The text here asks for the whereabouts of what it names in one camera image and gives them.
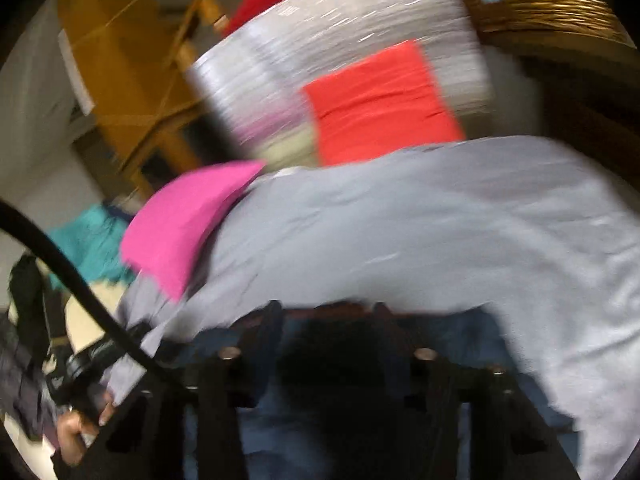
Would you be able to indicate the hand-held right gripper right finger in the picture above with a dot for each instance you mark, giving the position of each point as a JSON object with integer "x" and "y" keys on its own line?
{"x": 390, "y": 335}

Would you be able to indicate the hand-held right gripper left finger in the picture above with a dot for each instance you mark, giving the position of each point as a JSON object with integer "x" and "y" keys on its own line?
{"x": 260, "y": 340}

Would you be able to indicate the navy puffer jacket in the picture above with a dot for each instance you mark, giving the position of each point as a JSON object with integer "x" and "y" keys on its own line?
{"x": 475, "y": 340}

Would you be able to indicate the person's left hand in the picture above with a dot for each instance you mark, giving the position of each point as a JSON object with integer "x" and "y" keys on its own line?
{"x": 70, "y": 435}

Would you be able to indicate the grey bed sheet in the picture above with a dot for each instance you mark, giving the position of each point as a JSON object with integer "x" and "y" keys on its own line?
{"x": 400, "y": 220}

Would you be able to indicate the teal cloth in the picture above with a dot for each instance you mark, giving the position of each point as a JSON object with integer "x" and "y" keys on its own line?
{"x": 92, "y": 245}

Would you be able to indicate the pink pillow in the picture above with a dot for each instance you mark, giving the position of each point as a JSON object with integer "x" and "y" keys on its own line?
{"x": 185, "y": 220}

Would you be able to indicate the red pillow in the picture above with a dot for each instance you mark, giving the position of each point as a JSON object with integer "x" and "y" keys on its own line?
{"x": 375, "y": 105}

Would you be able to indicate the silver foil mat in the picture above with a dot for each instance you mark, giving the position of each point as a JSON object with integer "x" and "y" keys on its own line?
{"x": 280, "y": 60}

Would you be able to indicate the wicker basket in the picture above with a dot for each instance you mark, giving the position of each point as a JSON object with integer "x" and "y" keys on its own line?
{"x": 550, "y": 5}

